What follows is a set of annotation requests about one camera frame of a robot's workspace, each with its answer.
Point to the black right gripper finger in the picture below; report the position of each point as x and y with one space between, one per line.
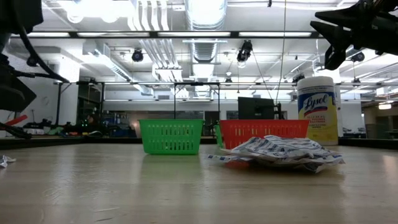
337 34
348 15

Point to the white red-print packet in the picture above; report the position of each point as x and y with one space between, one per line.
4 161

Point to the white blue-striped bandage wrapper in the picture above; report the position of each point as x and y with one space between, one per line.
224 158
304 144
311 161
264 146

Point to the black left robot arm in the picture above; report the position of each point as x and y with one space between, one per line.
18 12

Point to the black background robot arm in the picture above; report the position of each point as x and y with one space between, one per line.
46 126

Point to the white LED light bar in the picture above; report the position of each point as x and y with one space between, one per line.
202 34
93 34
273 34
49 34

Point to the Lysol wipes canister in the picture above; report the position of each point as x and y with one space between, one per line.
317 105

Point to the dark equipment rack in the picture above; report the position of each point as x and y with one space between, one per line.
90 102

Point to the black computer monitor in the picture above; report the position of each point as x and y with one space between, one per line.
255 107

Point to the blue box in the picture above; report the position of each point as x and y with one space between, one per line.
124 131

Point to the red plastic basket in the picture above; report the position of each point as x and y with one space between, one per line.
248 129

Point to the green plastic basket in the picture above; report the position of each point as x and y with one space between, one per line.
218 135
171 133

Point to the black mounted camera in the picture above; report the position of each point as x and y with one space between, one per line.
137 56
30 62
357 57

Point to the black overhead camera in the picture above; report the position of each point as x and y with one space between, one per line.
244 51

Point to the silver ceiling air duct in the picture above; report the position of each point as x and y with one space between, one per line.
205 53

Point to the black background rig frame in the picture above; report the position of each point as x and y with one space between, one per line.
196 83

